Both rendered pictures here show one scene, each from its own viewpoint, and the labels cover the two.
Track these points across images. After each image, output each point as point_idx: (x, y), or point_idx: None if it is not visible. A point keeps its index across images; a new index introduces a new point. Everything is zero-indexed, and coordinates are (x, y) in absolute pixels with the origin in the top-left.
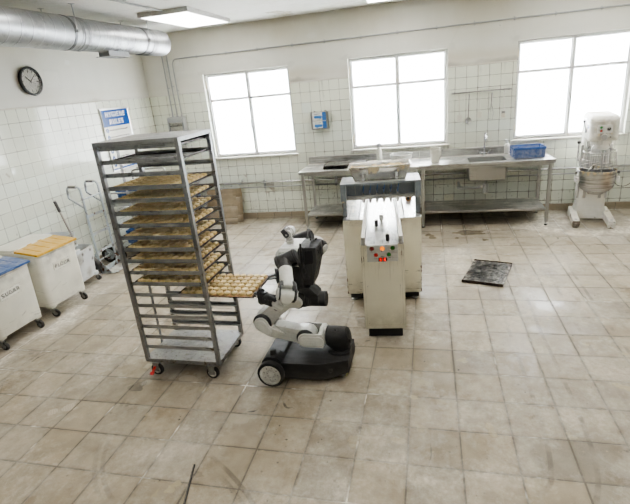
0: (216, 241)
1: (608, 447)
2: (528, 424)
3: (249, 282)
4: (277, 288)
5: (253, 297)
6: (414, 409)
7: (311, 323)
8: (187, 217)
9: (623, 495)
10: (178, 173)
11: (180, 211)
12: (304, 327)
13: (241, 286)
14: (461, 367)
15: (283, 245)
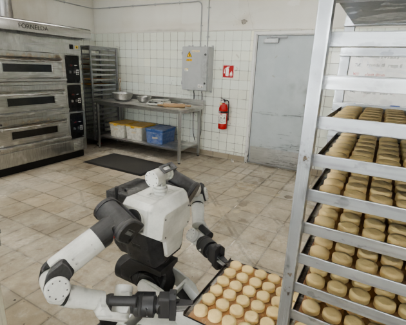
0: (317, 293)
1: (36, 227)
2: (49, 246)
3: (232, 291)
4: (205, 188)
5: (230, 259)
6: (101, 277)
7: (140, 324)
8: (372, 179)
9: (68, 215)
10: (359, 53)
11: (358, 133)
12: (155, 316)
13: (248, 285)
14: (7, 302)
15: (173, 192)
